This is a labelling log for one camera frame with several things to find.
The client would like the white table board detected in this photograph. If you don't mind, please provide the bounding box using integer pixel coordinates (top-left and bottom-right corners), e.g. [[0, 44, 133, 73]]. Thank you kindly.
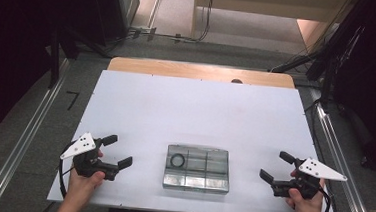
[[46, 66, 348, 212]]

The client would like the hand-held gripper cable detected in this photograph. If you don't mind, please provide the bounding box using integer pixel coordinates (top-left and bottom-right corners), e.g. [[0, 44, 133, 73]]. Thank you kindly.
[[56, 140, 77, 201], [317, 186, 335, 212]]

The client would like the dark cabinet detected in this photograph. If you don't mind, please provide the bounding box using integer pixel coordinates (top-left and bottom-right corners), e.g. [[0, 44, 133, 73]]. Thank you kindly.
[[86, 0, 141, 48]]

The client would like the black metal stand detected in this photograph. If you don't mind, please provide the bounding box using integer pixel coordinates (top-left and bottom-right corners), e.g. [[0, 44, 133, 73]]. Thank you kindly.
[[45, 22, 115, 95], [267, 0, 368, 116]]

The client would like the metal floor rail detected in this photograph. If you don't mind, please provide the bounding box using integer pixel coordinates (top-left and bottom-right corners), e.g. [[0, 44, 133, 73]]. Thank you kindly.
[[302, 89, 376, 212], [0, 53, 72, 212]]

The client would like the left hand-held gripper cable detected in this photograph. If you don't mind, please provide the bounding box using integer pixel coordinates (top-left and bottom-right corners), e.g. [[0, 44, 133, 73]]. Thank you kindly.
[[56, 140, 77, 201]]

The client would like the person's left hand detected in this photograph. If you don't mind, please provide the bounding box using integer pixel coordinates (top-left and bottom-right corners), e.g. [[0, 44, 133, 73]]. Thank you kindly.
[[63, 166, 106, 206]]

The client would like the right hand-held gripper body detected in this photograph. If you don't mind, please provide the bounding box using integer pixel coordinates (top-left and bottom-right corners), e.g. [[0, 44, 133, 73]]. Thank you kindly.
[[270, 154, 350, 203]]

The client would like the black hanging floor cable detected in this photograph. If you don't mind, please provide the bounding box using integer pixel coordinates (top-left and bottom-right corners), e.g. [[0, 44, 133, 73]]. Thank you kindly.
[[127, 0, 216, 46]]

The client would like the black ring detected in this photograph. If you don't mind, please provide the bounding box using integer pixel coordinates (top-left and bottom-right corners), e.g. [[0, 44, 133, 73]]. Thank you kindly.
[[169, 152, 187, 169]]

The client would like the beige wooden platform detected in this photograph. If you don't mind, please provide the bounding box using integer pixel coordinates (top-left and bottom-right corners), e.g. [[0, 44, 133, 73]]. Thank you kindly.
[[192, 0, 348, 25]]

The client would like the clear plastic compartment box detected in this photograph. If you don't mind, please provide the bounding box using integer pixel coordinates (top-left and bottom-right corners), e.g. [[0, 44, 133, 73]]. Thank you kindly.
[[161, 143, 233, 195]]

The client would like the right hand-held gripper cable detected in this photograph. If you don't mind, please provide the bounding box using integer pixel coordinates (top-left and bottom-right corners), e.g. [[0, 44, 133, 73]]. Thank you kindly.
[[317, 186, 335, 212]]

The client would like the person's right hand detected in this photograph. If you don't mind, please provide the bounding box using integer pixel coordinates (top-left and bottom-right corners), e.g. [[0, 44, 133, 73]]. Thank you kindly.
[[283, 186, 326, 212]]

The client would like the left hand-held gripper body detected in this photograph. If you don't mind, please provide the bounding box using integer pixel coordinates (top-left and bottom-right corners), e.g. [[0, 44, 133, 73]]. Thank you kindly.
[[58, 130, 122, 182]]

